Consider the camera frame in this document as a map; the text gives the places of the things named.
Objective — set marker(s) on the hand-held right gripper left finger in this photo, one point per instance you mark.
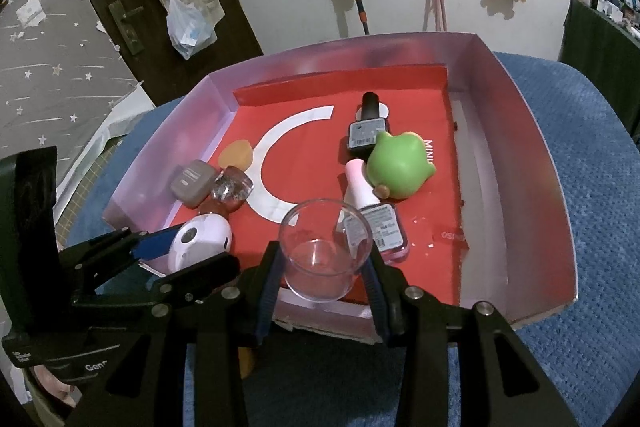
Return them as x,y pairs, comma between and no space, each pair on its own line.
267,292

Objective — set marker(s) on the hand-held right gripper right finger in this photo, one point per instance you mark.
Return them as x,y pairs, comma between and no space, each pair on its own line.
377,297

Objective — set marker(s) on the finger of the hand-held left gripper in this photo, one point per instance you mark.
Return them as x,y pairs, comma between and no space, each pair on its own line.
210,267
155,244

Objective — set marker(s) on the white round device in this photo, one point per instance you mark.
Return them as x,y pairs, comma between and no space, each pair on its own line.
205,232

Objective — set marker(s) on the clear plastic cup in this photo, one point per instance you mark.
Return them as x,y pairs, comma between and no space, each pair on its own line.
325,277

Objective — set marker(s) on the amber glass bottle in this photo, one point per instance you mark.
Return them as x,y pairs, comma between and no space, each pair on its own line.
220,207

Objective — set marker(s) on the pink nail polish bottle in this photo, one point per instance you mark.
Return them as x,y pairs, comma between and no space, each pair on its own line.
387,227

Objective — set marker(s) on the grey square block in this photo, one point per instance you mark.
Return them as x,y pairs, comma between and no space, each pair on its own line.
192,182

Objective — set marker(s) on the green-capped toy figure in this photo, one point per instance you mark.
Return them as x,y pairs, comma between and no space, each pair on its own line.
395,162

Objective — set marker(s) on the pink cardboard box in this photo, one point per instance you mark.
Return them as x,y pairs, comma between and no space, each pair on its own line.
325,57

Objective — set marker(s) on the person's left hand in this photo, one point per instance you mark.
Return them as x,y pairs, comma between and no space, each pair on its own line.
50,384

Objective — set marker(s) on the orange rounded object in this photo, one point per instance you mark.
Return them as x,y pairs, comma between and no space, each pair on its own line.
247,362

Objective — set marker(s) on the green cutting mat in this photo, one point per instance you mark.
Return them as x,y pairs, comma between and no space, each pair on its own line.
92,167

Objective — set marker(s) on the orange oval piece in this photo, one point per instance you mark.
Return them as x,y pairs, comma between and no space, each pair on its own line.
237,153

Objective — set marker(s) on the red printed paper liner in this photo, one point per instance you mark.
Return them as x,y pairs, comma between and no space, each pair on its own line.
300,157

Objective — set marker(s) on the grey star-print cloth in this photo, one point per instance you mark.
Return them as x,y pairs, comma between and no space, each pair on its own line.
50,72

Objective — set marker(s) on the black nail polish bottle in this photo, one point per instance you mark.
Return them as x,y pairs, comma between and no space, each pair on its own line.
367,134

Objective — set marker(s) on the clear plastic bag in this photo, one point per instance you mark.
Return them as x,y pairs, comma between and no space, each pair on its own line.
190,32

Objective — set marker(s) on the white paper tag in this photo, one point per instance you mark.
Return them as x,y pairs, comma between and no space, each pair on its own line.
31,11

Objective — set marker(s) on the pink sticks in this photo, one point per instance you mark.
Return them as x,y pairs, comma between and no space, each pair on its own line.
437,2

